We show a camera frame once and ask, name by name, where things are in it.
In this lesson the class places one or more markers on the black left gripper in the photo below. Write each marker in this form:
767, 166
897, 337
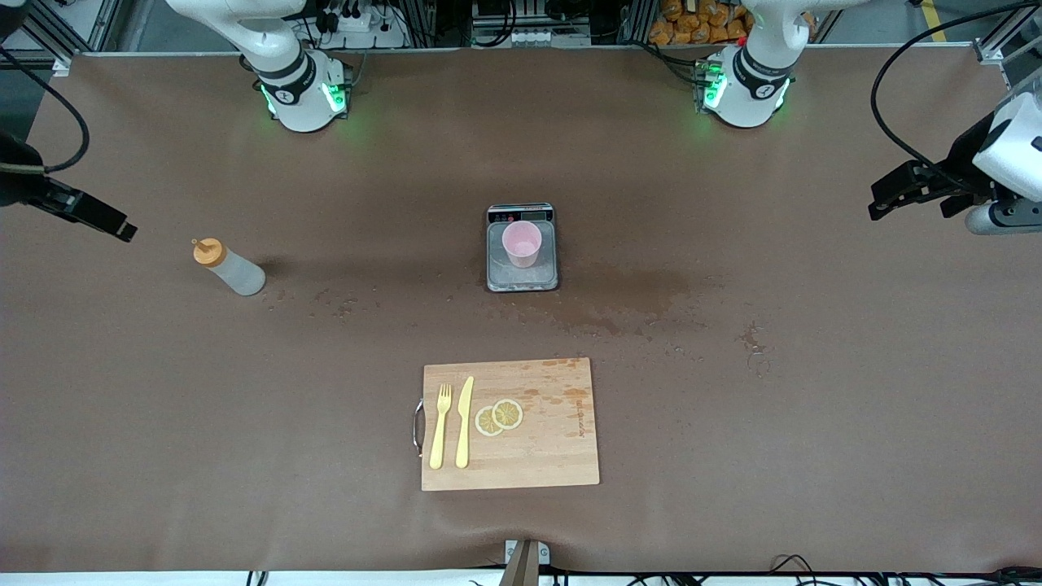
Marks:
963, 159

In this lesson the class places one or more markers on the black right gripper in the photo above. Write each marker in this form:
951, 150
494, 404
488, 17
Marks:
18, 175

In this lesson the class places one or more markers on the clear squeeze bottle orange cap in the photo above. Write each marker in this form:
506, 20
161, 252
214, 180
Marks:
238, 275

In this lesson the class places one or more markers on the pink plastic cup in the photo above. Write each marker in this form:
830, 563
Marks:
521, 244

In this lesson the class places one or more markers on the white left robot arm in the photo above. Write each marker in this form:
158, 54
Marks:
753, 81

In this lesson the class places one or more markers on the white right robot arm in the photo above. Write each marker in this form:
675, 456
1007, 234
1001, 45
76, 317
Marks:
285, 73

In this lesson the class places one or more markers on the orange snack bags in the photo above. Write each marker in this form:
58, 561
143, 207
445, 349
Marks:
692, 28

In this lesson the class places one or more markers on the white power strip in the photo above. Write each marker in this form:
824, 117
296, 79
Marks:
366, 32

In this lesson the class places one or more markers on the silver digital kitchen scale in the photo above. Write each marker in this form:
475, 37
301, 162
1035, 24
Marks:
521, 281

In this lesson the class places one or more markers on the white socket strip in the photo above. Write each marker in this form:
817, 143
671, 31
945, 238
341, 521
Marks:
529, 37

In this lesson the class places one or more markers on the yellow plastic fork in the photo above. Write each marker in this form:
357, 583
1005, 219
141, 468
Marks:
440, 439

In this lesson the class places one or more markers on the wooden cutting board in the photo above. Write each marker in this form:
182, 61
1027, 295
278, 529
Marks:
553, 439

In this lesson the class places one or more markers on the yellow plastic knife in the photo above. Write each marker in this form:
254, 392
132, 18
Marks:
464, 431

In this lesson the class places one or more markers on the lemon slice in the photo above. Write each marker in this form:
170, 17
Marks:
509, 413
484, 423

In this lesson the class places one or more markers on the aluminium frame profile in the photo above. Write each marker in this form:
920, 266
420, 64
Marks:
61, 63
997, 50

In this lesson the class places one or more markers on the metal table edge bracket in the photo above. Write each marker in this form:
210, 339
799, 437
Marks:
527, 561

